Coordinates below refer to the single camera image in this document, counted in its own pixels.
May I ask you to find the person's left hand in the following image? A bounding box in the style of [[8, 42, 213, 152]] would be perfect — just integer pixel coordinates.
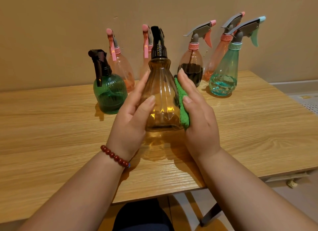
[[106, 70, 156, 162]]

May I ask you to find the person's right hand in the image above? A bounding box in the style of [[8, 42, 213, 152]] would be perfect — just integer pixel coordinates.
[[177, 68, 222, 162]]

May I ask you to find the green cleaning cloth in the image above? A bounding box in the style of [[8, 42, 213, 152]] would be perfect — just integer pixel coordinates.
[[174, 77, 191, 131]]

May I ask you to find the amber spray bottle black nozzle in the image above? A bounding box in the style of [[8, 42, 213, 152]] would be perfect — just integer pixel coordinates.
[[139, 26, 184, 132]]

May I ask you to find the person's left forearm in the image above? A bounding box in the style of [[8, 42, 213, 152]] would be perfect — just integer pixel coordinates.
[[19, 149, 130, 231]]

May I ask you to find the person's right forearm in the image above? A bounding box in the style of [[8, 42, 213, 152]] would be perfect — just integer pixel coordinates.
[[197, 147, 318, 231]]

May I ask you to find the green spray bottle black nozzle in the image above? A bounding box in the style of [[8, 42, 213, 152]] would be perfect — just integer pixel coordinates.
[[88, 49, 129, 115]]

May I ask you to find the pink spray bottle dark liquid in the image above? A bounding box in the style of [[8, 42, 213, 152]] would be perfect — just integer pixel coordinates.
[[177, 20, 217, 88]]

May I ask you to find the teal spray bottle grey nozzle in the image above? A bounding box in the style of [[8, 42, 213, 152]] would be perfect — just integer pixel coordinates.
[[209, 16, 266, 97]]

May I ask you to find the person's leg in dark trousers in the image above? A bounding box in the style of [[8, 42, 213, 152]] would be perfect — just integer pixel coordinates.
[[112, 198, 174, 231]]

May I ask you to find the dark metal table leg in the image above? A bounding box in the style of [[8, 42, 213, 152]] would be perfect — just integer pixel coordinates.
[[199, 202, 222, 227]]

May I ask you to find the white perforated panel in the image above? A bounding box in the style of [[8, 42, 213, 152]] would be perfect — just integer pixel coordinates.
[[288, 93, 318, 115]]

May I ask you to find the red bead bracelet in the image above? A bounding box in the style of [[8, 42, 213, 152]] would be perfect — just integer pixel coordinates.
[[100, 145, 131, 168]]

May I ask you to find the table frame bracket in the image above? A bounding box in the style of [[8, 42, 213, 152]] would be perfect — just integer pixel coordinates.
[[260, 172, 311, 188]]

